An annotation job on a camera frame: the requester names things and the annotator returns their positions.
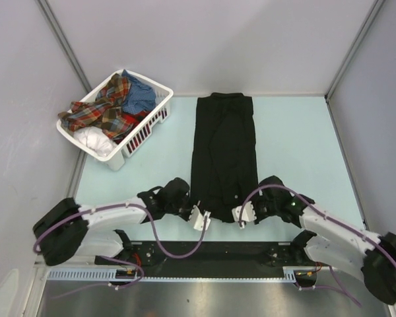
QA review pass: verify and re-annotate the black long sleeve shirt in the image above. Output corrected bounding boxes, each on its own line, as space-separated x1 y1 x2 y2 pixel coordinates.
191 92 258 223

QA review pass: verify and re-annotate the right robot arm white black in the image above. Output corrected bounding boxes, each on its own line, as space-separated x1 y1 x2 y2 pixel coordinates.
244 176 396 305

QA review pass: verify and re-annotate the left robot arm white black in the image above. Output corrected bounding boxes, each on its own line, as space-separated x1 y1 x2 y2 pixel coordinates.
32 178 211 266

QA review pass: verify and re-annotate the plaid long sleeve shirt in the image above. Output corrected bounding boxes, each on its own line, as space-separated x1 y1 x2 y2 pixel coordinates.
59 74 134 143

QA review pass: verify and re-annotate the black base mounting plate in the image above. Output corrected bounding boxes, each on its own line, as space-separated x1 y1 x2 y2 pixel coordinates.
94 240 319 280

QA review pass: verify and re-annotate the red shirt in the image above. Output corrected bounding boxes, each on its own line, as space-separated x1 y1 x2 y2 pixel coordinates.
122 111 149 128

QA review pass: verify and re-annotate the white shirt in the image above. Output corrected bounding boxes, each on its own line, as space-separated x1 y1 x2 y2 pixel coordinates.
73 127 117 157

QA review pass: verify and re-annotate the blue shirt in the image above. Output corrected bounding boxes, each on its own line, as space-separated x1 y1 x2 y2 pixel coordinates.
121 69 156 115

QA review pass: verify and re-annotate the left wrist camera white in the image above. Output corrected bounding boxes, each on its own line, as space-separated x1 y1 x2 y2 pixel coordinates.
188 205 211 231

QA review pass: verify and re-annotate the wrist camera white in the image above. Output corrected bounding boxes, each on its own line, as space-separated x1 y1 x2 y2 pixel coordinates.
232 201 257 229
188 205 211 231

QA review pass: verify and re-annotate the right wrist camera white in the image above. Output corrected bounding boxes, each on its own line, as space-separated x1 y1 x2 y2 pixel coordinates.
232 201 257 229

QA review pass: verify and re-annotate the white slotted cable duct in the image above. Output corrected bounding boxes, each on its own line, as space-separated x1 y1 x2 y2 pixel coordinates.
47 267 310 285

